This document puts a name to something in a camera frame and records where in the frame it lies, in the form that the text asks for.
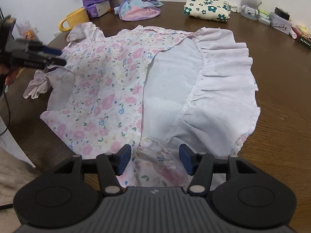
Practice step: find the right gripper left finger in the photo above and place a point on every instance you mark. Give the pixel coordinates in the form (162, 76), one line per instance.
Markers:
(71, 192)

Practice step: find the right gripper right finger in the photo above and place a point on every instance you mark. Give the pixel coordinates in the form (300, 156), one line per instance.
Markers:
(238, 191)

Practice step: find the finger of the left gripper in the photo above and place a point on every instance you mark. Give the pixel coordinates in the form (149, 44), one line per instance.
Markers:
(36, 61)
(35, 46)

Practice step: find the pink floral baby dress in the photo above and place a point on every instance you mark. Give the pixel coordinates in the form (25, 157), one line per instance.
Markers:
(153, 89)

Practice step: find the yellow ceramic mug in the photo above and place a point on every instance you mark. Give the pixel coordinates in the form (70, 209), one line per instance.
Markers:
(74, 18)

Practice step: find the lower purple tissue pack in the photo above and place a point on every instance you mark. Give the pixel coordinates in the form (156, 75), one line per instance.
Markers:
(97, 10)

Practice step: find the blue pink purple garment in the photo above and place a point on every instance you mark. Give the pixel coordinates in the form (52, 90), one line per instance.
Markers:
(138, 10)

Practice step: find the dark red box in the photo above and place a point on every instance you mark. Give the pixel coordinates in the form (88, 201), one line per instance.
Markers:
(302, 39)

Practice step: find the white tube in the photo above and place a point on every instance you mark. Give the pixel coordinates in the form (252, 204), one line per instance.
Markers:
(293, 33)

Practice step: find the yellow sticky note stack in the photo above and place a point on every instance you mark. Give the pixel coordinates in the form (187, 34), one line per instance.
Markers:
(303, 30)

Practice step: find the grey tin box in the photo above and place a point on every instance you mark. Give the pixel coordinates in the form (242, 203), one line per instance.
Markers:
(280, 23)

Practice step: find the green white small boxes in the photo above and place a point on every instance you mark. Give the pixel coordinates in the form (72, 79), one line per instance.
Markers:
(263, 17)

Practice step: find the cream green-flower folded cloth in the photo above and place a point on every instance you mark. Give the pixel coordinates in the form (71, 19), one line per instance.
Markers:
(212, 10)

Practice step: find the black charger block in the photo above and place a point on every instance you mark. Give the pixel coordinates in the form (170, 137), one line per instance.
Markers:
(282, 13)

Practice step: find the white astronaut speaker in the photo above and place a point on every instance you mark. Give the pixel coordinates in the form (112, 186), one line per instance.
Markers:
(249, 9)

